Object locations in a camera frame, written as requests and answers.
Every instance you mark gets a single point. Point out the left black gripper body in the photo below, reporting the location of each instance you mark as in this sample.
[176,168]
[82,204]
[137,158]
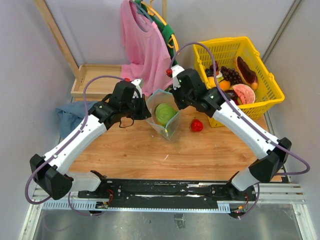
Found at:
[136,110]

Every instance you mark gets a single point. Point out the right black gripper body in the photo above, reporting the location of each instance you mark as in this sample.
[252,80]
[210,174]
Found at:
[183,99]

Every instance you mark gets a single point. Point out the red bell pepper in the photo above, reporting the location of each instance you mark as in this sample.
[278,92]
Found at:
[196,125]

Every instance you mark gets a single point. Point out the green cabbage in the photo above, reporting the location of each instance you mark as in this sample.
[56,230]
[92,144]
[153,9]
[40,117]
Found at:
[164,113]

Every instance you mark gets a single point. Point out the clear zip top bag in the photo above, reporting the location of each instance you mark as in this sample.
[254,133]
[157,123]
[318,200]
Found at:
[170,130]

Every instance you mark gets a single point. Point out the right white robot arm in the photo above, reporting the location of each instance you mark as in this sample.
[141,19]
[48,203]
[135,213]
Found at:
[271,152]

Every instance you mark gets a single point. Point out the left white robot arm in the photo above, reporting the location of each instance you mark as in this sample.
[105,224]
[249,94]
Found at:
[51,171]

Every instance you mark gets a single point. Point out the yellow mango fruit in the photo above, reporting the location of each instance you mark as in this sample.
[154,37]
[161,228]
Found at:
[211,82]

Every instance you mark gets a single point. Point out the blue black grape bunch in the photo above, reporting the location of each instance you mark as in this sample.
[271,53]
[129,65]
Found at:
[209,72]

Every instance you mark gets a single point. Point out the wooden tray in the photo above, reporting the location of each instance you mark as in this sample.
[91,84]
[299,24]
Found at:
[99,88]

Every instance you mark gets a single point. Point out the orange fruit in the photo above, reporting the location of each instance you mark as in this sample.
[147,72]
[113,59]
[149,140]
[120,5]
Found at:
[224,85]

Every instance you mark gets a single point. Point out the dark red fig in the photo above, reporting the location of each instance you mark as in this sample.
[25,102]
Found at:
[214,67]

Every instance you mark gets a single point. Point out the dark purple grape bunch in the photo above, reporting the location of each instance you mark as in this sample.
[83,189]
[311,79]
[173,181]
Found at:
[231,75]

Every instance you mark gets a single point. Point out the pink t-shirt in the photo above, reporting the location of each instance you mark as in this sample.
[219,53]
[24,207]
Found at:
[129,34]

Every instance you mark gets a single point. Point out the watermelon slice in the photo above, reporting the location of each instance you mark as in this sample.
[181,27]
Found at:
[245,93]

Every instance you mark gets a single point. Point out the brown sweet potato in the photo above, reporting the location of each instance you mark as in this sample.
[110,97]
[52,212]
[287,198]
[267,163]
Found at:
[247,75]

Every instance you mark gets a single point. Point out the blue cloth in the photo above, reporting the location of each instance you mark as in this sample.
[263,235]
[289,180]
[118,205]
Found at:
[70,115]

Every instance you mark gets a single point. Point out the green t-shirt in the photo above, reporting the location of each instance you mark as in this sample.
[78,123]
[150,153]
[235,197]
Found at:
[157,44]

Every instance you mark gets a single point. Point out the yellow plastic basket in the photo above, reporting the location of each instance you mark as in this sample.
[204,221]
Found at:
[224,51]

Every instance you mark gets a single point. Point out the yellow clothes hanger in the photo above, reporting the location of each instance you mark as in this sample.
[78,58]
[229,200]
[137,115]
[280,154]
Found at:
[164,28]

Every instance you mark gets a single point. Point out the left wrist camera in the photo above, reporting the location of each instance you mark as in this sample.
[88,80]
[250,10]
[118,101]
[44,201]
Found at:
[138,85]

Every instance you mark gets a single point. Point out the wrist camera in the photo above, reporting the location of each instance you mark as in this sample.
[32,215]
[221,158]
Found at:
[138,85]
[173,72]

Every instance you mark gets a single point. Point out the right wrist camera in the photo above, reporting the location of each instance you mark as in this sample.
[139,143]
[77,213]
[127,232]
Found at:
[173,72]

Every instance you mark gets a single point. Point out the wooden rack frame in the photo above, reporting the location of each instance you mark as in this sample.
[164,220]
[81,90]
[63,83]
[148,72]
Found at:
[86,31]

